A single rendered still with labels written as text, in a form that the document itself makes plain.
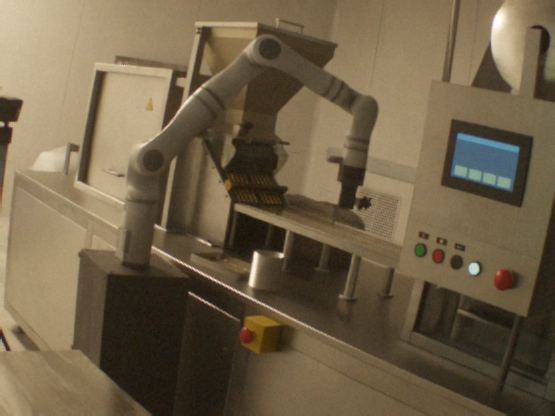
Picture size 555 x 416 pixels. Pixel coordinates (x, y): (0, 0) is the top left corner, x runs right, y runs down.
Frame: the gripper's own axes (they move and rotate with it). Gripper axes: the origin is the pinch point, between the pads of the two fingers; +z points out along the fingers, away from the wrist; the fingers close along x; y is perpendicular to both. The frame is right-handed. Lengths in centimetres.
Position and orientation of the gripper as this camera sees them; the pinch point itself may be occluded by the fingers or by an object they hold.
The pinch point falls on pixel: (332, 227)
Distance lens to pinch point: 206.2
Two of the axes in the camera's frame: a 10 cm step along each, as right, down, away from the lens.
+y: 9.8, 1.9, -0.9
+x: 1.2, -1.2, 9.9
